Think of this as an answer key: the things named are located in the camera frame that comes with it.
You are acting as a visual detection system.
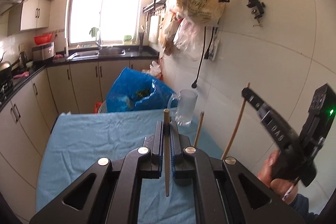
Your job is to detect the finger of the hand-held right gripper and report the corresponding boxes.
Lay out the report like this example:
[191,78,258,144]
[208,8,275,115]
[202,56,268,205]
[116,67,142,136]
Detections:
[241,87,300,149]

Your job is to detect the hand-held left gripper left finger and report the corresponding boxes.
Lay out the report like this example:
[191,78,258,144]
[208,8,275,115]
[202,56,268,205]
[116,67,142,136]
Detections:
[29,120,166,224]

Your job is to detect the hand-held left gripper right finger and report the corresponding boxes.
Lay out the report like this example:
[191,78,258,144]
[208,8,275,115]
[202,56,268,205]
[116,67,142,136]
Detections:
[169,120,307,224]

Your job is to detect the long wooden chopstick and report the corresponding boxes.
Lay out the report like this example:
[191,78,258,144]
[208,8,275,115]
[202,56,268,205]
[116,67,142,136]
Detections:
[221,82,251,161]
[163,109,172,197]
[194,111,206,148]

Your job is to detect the person's right forearm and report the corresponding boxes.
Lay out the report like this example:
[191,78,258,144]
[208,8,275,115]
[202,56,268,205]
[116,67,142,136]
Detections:
[283,193,319,219]

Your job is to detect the person's right hand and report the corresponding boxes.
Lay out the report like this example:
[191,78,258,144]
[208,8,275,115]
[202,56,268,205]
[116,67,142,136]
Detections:
[257,150,298,201]

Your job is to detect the clear glass mug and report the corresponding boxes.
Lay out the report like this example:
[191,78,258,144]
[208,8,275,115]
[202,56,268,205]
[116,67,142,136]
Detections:
[168,89,198,127]

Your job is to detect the blue plastic bag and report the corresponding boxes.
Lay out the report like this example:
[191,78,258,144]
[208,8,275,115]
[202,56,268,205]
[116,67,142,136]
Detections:
[106,67,177,112]

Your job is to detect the blue towel table cover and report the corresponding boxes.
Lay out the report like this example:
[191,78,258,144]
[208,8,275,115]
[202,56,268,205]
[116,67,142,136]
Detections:
[35,108,226,224]

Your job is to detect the white power strip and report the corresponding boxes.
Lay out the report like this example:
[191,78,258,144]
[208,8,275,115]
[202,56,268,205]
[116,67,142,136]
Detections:
[205,26,220,62]

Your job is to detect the steel kitchen sink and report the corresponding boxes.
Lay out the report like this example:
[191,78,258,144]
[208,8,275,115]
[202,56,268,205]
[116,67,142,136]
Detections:
[67,47,126,60]

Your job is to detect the white cutting board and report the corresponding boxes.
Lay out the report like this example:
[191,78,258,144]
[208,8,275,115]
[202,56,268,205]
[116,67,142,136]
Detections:
[148,15,161,44]

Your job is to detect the chrome faucet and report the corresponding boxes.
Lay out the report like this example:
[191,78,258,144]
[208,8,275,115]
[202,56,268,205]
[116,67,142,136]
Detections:
[95,28,104,50]

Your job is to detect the cream lower kitchen cabinets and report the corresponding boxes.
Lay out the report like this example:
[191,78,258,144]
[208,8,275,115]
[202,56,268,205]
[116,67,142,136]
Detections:
[0,59,159,222]

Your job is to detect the black kitchen countertop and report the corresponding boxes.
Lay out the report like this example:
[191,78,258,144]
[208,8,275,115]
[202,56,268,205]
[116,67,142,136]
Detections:
[0,46,160,112]

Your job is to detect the steel rice cooker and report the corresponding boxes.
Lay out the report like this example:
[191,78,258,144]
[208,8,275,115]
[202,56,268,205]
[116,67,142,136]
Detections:
[31,42,56,62]

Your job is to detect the pink cloth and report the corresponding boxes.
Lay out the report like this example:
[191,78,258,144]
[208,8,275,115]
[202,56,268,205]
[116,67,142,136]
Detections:
[13,71,30,80]

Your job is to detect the kitchen window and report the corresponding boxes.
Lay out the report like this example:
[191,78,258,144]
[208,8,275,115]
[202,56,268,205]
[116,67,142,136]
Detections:
[64,0,156,48]

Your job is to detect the red plastic basin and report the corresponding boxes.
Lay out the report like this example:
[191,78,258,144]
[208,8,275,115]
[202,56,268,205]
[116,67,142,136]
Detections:
[33,33,53,46]

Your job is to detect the steel kettle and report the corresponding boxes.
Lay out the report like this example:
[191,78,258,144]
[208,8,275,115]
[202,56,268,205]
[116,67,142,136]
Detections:
[18,51,28,69]

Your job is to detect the gas stove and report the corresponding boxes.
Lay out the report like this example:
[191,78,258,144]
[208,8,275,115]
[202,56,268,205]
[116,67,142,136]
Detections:
[0,77,14,107]

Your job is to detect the black wok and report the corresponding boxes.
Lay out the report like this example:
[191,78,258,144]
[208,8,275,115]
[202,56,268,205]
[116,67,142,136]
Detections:
[0,52,14,83]

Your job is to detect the black power cable with plug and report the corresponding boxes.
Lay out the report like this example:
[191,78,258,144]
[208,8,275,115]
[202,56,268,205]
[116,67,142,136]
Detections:
[192,27,214,90]

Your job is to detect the black wall rack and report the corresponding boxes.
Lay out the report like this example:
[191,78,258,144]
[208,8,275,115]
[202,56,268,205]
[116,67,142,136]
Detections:
[143,0,169,15]

